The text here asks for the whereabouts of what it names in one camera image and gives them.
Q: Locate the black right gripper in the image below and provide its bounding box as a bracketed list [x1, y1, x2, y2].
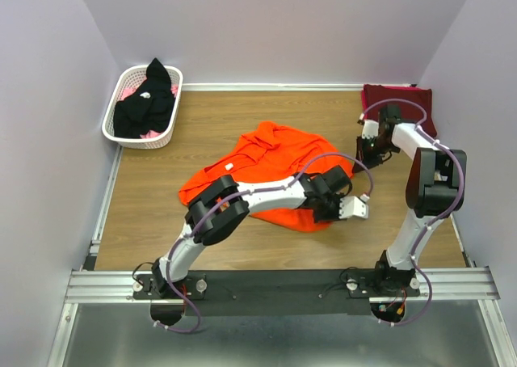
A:
[351, 135, 397, 174]

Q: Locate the orange t shirt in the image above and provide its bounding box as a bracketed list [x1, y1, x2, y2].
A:
[178, 121, 353, 233]

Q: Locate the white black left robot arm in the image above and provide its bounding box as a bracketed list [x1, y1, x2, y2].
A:
[151, 166, 352, 298]

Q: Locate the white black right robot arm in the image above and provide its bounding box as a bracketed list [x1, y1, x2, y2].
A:
[354, 99, 467, 296]

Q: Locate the folded maroon t shirt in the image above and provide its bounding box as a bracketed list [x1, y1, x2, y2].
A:
[361, 84, 437, 137]

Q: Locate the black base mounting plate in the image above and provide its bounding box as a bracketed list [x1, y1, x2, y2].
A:
[132, 267, 421, 325]

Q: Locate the black t shirt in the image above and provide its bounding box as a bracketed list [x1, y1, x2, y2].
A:
[113, 58, 175, 139]

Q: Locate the pink garment in basket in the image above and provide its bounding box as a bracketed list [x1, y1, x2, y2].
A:
[113, 84, 179, 139]

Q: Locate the white plastic laundry basket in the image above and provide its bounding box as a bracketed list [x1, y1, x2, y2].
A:
[102, 60, 183, 150]

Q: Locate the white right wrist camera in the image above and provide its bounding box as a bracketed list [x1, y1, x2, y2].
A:
[361, 120, 379, 139]

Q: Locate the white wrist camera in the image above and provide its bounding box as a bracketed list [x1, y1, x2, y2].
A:
[361, 120, 379, 139]
[338, 196, 369, 220]

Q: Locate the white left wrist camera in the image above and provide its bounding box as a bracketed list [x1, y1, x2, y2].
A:
[338, 196, 369, 220]

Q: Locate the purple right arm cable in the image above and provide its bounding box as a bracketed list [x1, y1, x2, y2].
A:
[357, 98, 469, 327]

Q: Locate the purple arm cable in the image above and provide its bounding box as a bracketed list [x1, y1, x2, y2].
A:
[155, 152, 375, 335]
[357, 98, 469, 327]

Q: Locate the aluminium extrusion rail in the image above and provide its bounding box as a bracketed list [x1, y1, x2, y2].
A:
[65, 268, 500, 304]

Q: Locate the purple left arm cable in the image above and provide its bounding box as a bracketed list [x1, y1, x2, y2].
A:
[155, 152, 375, 335]

